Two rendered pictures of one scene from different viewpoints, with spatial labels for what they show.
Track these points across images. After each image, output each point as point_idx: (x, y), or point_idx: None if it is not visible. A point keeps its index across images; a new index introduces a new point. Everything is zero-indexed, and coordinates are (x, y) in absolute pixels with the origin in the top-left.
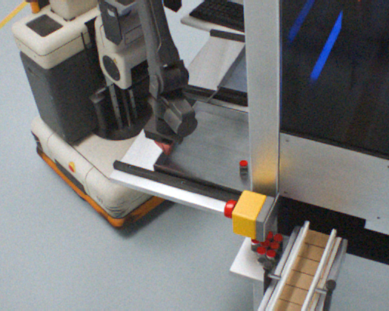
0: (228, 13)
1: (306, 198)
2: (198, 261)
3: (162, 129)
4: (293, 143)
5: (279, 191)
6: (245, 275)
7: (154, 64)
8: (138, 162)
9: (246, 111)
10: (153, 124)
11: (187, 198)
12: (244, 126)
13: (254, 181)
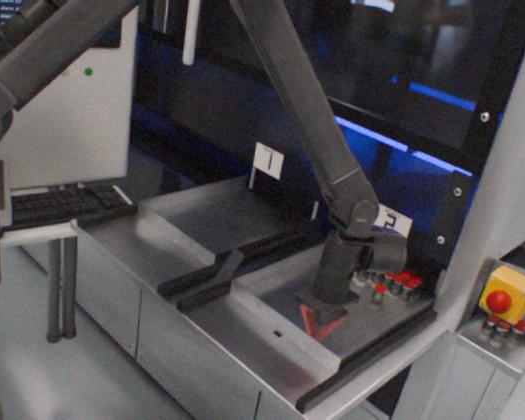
0: (21, 209)
1: (508, 248)
2: None
3: (346, 292)
4: None
5: (496, 256)
6: None
7: (358, 184)
8: (302, 383)
9: (262, 265)
10: (317, 301)
11: (396, 363)
12: (289, 275)
13: (485, 260)
